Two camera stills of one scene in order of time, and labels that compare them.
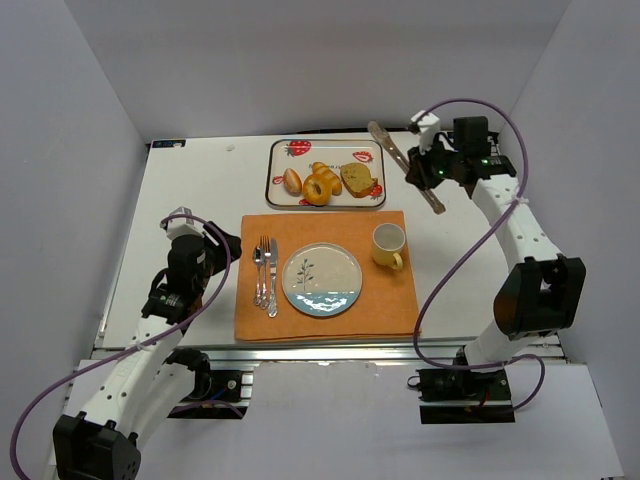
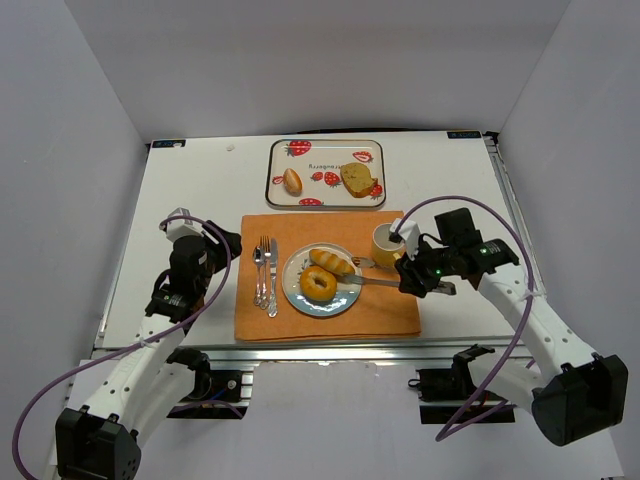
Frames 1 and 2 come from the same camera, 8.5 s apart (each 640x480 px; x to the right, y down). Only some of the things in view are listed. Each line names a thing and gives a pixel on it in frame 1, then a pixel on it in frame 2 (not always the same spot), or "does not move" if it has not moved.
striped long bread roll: (320, 168) -> (332, 262)
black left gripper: (220, 245) does not move
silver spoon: (256, 257) does not move
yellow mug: (387, 245) does not move
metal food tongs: (403, 164) -> (443, 287)
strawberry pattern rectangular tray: (302, 154) does not move
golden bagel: (317, 189) -> (318, 286)
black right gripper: (417, 168) -> (413, 278)
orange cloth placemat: (386, 306) does not move
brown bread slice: (357, 179) does not move
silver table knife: (272, 309) does not move
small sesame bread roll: (292, 182) does not move
